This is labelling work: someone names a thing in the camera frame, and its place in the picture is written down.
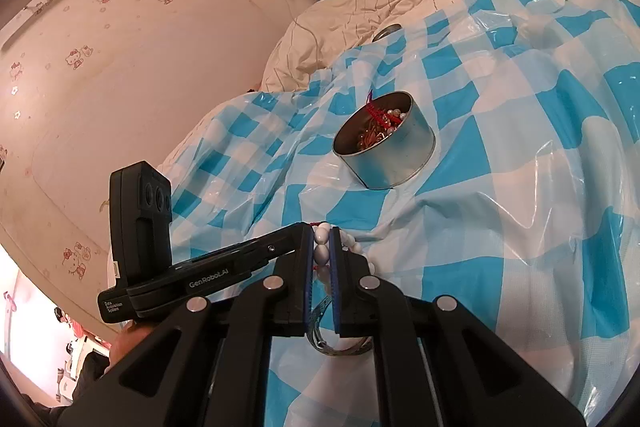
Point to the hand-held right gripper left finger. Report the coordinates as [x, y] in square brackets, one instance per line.
[307, 292]

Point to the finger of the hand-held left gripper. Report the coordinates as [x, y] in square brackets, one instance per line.
[285, 237]

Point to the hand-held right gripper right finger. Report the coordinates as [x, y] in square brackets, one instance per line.
[336, 292]

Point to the grey patterned bangle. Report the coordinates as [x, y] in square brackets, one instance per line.
[320, 342]

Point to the round metal tin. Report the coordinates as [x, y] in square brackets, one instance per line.
[390, 162]

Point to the person's left hand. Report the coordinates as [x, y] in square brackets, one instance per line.
[127, 344]

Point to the blue checked plastic sheet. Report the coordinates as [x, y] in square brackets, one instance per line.
[500, 157]

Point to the white striped quilt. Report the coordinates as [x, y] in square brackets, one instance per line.
[340, 22]

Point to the round metal tin lid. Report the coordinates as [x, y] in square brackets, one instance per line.
[388, 33]

